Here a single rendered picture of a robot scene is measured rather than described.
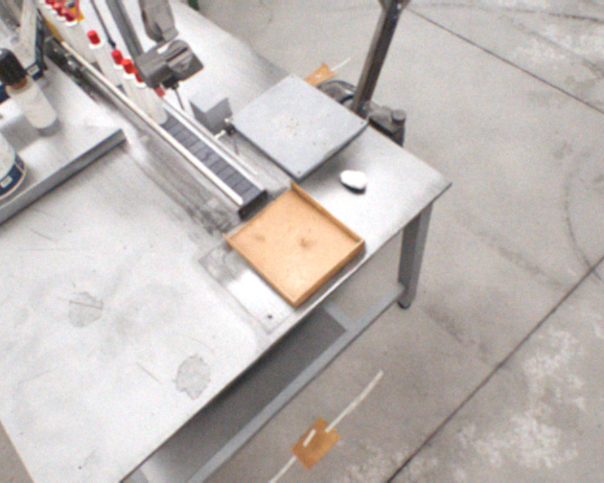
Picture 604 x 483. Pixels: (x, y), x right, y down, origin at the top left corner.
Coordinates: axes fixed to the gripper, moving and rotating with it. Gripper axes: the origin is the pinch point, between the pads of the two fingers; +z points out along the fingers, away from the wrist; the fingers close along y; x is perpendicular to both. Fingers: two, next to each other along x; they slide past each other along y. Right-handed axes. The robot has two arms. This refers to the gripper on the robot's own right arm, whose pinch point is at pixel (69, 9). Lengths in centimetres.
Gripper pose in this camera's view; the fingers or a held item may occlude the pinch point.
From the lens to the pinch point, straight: 178.9
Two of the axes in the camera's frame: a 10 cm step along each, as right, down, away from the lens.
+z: 1.2, 5.3, 8.4
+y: 6.5, 6.0, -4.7
